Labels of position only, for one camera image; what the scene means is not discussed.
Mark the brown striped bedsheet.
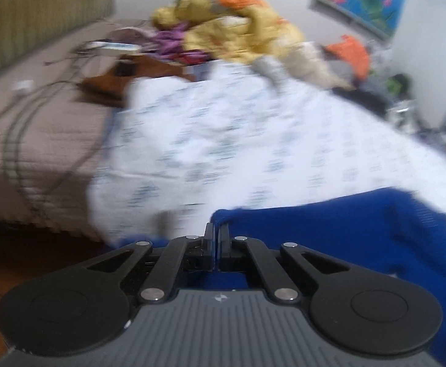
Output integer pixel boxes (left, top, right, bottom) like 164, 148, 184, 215
0, 19, 147, 240

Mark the green plant clutter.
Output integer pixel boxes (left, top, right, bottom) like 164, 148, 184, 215
385, 73, 412, 100

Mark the blue sweater with rhinestones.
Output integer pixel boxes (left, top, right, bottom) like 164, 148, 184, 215
109, 188, 446, 366

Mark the purple patterned cloth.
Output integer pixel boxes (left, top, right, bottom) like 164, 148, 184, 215
153, 22, 212, 65

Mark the yellow crumpled duvet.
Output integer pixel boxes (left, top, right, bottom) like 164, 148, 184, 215
151, 0, 356, 91

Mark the orange cloth item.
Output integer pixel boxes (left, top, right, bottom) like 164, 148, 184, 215
324, 35, 370, 80

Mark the black cable on bed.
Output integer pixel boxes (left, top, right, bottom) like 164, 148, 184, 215
0, 45, 133, 219

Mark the white quilt with script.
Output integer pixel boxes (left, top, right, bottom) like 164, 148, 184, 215
87, 61, 446, 244

